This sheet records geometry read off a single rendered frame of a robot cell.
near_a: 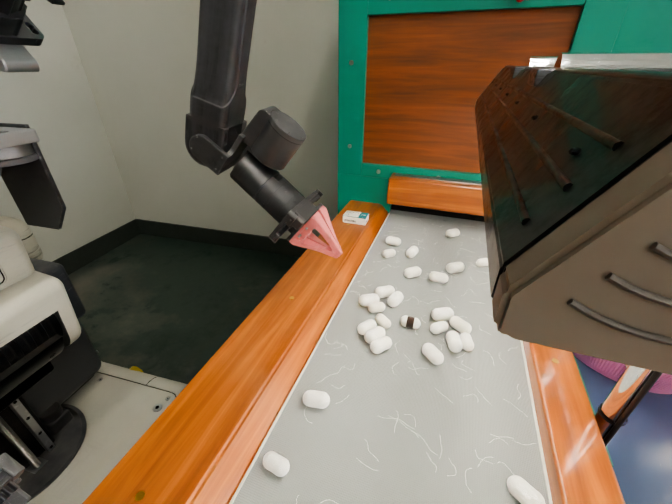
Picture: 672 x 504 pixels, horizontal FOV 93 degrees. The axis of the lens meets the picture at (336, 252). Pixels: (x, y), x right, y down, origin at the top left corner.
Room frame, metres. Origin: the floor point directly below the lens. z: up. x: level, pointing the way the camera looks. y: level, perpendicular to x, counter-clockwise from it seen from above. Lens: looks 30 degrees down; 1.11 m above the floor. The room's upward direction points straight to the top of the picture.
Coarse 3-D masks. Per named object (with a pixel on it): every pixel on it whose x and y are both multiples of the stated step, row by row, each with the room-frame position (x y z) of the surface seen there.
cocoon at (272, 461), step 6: (264, 456) 0.18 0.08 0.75; (270, 456) 0.18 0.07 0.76; (276, 456) 0.18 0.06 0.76; (282, 456) 0.18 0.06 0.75; (264, 462) 0.18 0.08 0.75; (270, 462) 0.18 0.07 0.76; (276, 462) 0.18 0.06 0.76; (282, 462) 0.18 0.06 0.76; (288, 462) 0.18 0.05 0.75; (270, 468) 0.17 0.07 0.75; (276, 468) 0.17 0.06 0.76; (282, 468) 0.17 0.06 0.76; (288, 468) 0.17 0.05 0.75; (276, 474) 0.17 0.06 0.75; (282, 474) 0.17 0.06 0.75
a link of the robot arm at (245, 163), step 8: (248, 152) 0.47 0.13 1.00; (240, 160) 0.46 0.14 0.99; (248, 160) 0.47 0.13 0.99; (256, 160) 0.47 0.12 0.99; (240, 168) 0.46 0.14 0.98; (248, 168) 0.46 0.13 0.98; (256, 168) 0.46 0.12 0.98; (264, 168) 0.47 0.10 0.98; (232, 176) 0.47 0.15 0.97; (240, 176) 0.46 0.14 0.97; (248, 176) 0.46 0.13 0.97; (256, 176) 0.46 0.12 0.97; (264, 176) 0.46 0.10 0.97; (272, 176) 0.47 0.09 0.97; (240, 184) 0.46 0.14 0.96; (248, 184) 0.45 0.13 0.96; (256, 184) 0.45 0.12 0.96; (248, 192) 0.46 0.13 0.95; (256, 192) 0.45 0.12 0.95
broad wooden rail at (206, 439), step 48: (288, 288) 0.47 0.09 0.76; (336, 288) 0.48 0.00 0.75; (240, 336) 0.35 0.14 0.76; (288, 336) 0.35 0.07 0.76; (192, 384) 0.26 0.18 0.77; (240, 384) 0.26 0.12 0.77; (288, 384) 0.28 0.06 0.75; (192, 432) 0.20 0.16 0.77; (240, 432) 0.21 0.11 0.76; (144, 480) 0.16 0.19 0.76; (192, 480) 0.16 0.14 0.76; (240, 480) 0.17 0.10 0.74
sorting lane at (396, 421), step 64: (448, 256) 0.62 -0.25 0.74; (448, 320) 0.41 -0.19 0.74; (320, 384) 0.28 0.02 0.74; (384, 384) 0.28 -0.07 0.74; (448, 384) 0.28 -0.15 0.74; (512, 384) 0.28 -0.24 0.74; (320, 448) 0.20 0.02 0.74; (384, 448) 0.20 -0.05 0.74; (448, 448) 0.20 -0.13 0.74; (512, 448) 0.20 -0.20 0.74
